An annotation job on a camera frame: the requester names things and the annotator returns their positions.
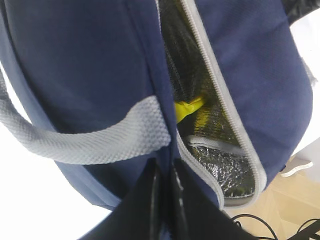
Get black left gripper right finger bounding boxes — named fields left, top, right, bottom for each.
left=170, top=159, right=257, bottom=240

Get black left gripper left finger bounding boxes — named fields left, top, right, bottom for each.
left=81, top=158, right=162, bottom=240

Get yellow banana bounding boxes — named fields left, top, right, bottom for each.
left=174, top=96, right=205, bottom=124

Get navy blue lunch bag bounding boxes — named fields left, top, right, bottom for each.
left=0, top=0, right=320, bottom=210

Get black cables on floor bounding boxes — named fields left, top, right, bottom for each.
left=229, top=213, right=320, bottom=240

